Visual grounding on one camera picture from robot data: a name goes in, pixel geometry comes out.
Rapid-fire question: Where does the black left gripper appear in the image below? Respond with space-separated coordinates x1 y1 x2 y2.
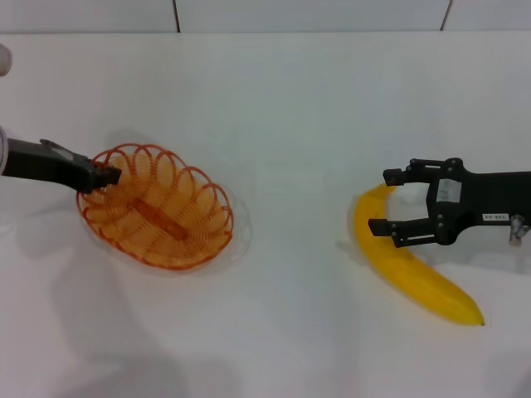
2 138 123 194

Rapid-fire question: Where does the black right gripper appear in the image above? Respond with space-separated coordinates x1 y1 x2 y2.
368 157 531 250

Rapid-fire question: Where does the orange wire basket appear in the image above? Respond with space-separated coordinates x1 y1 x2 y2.
76 143 235 271

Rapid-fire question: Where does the yellow banana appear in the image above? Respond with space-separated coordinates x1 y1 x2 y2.
352 184 486 328

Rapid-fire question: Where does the metal plug on right gripper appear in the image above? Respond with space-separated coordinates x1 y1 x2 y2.
509 214 531 248

